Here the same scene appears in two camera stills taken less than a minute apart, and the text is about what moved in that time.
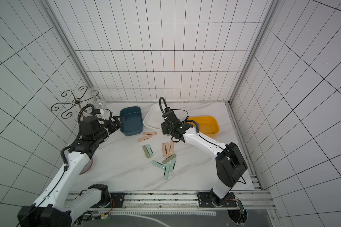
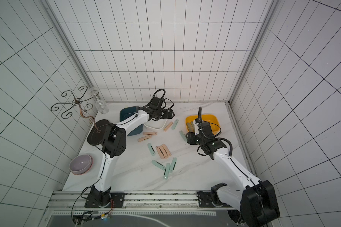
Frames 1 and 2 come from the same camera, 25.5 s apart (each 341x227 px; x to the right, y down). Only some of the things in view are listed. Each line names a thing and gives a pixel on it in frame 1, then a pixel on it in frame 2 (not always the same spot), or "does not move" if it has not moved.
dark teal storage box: x=132 y=124 does not move
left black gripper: x=113 y=125 -> x=167 y=117
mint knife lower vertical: x=166 y=171 does not move
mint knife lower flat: x=157 y=164 does not move
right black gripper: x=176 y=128 -> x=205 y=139
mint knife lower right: x=172 y=164 does not move
